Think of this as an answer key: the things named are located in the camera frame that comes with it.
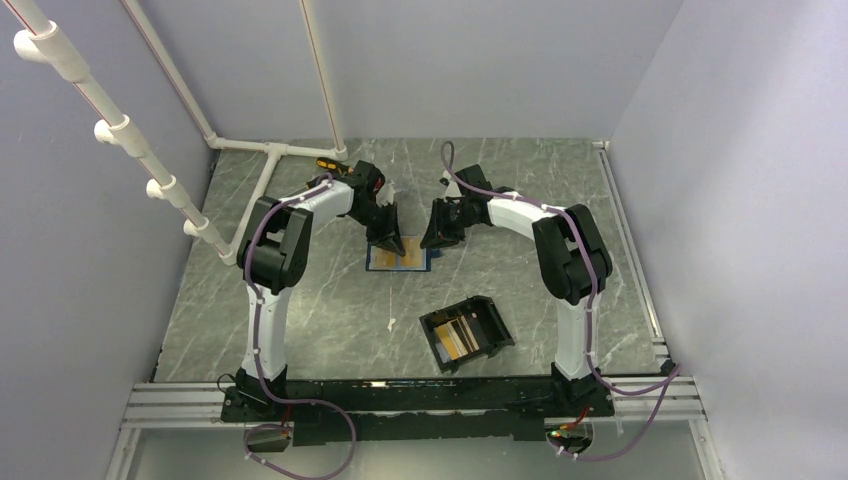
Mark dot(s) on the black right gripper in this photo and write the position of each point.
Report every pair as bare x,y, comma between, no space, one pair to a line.
439,233

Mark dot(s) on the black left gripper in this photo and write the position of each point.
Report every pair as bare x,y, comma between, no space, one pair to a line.
388,237

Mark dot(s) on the blue leather card holder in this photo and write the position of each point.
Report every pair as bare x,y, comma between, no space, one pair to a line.
398,268

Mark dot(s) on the black plastic card tray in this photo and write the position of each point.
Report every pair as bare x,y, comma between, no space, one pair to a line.
486,322

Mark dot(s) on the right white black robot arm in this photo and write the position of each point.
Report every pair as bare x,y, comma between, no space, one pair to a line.
573,259

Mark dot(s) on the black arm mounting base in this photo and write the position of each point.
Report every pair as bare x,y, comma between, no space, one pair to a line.
323,411

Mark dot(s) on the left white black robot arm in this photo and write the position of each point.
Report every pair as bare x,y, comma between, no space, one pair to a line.
273,257

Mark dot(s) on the yellow black screwdriver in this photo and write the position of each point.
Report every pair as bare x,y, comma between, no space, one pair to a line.
335,167

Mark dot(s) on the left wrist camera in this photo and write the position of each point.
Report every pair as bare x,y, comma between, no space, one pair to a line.
386,194

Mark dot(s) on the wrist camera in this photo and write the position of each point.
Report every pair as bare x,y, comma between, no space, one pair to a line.
452,189
386,194

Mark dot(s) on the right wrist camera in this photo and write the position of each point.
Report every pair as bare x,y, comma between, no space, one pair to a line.
452,189

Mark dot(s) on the aluminium rail frame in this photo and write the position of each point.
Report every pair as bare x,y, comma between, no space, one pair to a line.
438,308

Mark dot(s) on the white pvc pipe frame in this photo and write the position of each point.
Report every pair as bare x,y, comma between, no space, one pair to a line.
42,41

